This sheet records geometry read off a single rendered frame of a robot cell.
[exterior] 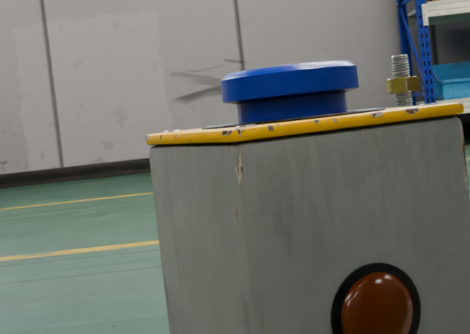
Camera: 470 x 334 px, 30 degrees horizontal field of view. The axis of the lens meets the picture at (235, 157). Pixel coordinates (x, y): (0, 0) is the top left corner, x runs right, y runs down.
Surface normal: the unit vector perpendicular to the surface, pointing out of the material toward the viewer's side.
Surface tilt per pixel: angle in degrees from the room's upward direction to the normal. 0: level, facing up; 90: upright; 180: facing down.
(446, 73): 86
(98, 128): 90
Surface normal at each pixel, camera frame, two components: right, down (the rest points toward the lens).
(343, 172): 0.40, 0.00
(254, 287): 0.02, 0.05
